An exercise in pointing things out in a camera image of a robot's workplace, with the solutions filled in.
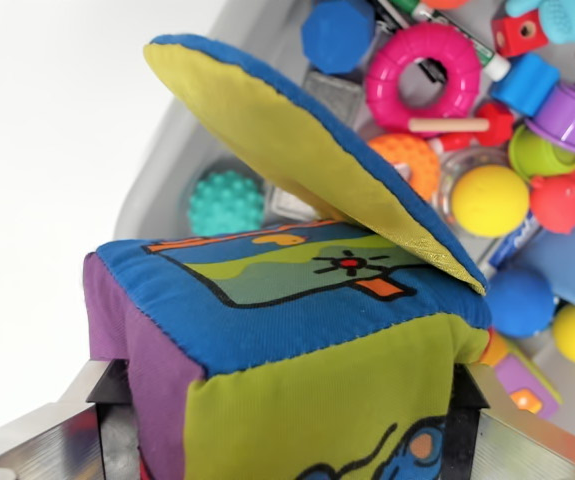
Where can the red rubber animal toy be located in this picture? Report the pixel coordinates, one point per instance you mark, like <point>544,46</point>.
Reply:
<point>562,200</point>

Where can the red white marker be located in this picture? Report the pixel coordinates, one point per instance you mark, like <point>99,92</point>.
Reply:
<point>449,141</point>

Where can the black silver gripper right finger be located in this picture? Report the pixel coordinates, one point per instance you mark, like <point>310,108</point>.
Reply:
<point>512,445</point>

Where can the grey plastic bin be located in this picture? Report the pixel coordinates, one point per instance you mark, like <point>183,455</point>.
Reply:
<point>177,165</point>

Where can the blue whiteboard marker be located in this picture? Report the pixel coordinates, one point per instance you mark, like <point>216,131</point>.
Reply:
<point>514,245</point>

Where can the green blue fabric flap cube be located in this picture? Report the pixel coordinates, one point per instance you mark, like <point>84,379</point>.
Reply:
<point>292,350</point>

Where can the green whiteboard marker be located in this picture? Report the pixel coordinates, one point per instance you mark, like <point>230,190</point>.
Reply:
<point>467,42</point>

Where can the purple plastic cup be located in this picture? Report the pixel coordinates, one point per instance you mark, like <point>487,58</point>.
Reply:
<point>574,117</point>

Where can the wooden hammer with red head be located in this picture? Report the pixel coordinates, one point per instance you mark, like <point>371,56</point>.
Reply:
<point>447,125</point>

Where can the blue foam ball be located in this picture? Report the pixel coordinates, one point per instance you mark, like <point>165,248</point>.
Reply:
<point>522,302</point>

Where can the grey square sponge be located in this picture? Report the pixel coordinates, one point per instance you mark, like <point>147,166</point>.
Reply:
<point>334,97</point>

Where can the green plastic cup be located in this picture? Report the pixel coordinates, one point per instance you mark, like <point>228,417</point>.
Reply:
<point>537,157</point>

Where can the blue foam octagonal block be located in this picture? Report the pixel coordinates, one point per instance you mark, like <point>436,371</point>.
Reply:
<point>337,35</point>

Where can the black silver gripper left finger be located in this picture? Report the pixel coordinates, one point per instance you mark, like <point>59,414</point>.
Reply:
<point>32,440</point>

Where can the clear plastic rattle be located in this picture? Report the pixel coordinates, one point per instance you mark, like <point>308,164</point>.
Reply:
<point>449,170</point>

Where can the teal bumpy rubber ball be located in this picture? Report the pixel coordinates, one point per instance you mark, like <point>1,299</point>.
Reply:
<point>227,202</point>

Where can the blue wooden cylinder block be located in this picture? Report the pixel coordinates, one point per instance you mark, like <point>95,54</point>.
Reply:
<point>527,85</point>

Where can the purple yellow fabric toy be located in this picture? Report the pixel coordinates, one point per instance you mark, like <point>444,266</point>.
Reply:
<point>522,375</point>

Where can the red wooden block with hole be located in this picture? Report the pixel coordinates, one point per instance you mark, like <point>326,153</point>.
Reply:
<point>519,32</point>

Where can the light blue rubber toy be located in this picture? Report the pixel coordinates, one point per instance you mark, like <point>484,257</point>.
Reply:
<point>562,20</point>

